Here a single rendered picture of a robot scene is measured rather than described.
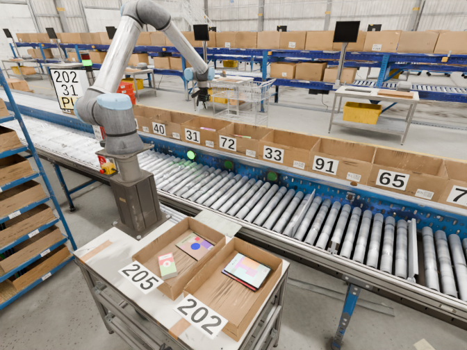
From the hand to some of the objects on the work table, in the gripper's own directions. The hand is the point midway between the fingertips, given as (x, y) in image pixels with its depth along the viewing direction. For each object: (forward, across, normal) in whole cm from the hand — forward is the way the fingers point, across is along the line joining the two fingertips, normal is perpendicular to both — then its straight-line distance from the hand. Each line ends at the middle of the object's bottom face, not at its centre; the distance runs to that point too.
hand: (201, 110), depth 221 cm
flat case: (+40, -99, -98) cm, 145 cm away
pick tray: (+42, -109, -97) cm, 152 cm away
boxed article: (+42, -117, -62) cm, 138 cm away
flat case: (+42, -98, -66) cm, 125 cm away
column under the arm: (+43, -97, -22) cm, 108 cm away
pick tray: (+42, -108, -64) cm, 133 cm away
